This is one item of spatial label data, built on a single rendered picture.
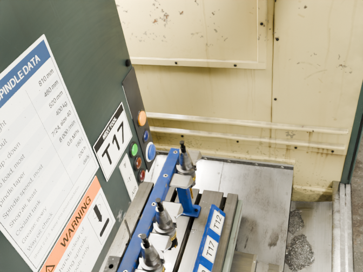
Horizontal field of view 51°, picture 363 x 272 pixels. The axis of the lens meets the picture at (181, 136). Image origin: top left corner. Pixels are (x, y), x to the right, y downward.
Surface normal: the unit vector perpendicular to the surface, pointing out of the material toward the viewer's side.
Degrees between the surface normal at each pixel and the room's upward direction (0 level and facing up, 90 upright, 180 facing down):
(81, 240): 90
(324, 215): 17
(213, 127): 90
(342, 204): 0
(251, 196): 24
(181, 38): 90
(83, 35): 90
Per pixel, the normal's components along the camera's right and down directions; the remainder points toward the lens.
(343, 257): -0.14, -0.73
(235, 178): -0.24, -0.40
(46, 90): 0.95, 0.09
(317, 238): -0.41, -0.73
